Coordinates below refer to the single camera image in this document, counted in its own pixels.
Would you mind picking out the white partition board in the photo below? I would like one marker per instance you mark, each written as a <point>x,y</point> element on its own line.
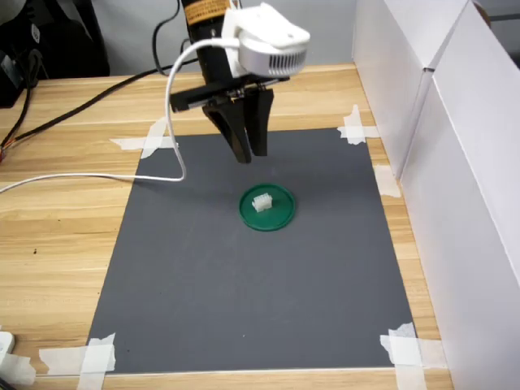
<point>479,183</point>
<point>386,61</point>

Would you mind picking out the white tape strip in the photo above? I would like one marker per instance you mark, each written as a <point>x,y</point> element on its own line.
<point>386,180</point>
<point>16,367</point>
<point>365,132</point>
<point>130,143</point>
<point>408,365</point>
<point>154,134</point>
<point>430,351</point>
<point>95,365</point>
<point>354,122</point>
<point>61,359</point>

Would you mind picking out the round green lid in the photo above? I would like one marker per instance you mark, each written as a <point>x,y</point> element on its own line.
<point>280,217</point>

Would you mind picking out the small white plastic terminal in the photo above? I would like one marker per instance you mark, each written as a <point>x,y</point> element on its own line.
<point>262,204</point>

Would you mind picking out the white camera box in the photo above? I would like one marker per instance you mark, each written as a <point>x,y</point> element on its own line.
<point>268,40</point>

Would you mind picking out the black chair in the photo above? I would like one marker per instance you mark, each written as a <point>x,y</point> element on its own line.
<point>61,36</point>

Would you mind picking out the black box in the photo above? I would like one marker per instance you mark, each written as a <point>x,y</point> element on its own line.
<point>10,81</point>

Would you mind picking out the dark grey mat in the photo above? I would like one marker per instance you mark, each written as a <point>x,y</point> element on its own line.
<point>243,284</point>

